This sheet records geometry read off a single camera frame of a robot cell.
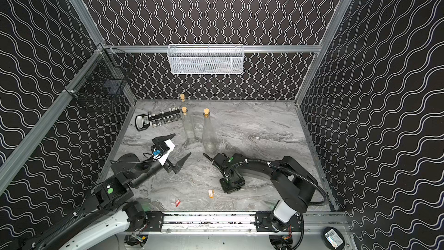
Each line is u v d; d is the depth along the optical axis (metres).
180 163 0.58
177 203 0.80
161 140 0.60
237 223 0.76
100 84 0.92
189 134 1.00
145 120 1.09
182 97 0.86
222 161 0.69
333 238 0.69
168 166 0.57
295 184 0.45
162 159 0.59
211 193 0.82
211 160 0.72
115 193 0.49
